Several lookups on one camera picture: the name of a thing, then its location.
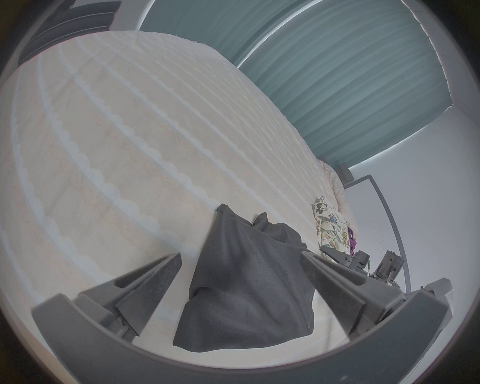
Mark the blue-green curtain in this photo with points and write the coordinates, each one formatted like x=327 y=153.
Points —
x=225 y=22
x=356 y=75

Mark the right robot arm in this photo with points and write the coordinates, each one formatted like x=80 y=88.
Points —
x=390 y=266

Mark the cream pillow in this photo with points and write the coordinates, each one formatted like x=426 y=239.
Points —
x=330 y=174

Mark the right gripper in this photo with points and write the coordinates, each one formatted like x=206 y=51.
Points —
x=360 y=260

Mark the purple garment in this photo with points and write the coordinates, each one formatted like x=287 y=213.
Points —
x=352 y=240

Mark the white printed garment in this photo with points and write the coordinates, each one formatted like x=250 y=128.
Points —
x=332 y=228

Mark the black T-shirt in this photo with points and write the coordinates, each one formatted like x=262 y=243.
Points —
x=247 y=292

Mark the bed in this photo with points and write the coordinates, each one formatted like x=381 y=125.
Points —
x=131 y=131

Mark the black chest of drawers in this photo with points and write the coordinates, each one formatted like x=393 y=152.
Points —
x=67 y=26

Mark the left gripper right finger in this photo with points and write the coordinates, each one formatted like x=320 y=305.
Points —
x=348 y=300

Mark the grey bedside table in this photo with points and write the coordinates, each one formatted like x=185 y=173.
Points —
x=344 y=172

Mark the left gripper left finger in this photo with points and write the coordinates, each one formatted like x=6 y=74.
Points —
x=135 y=300

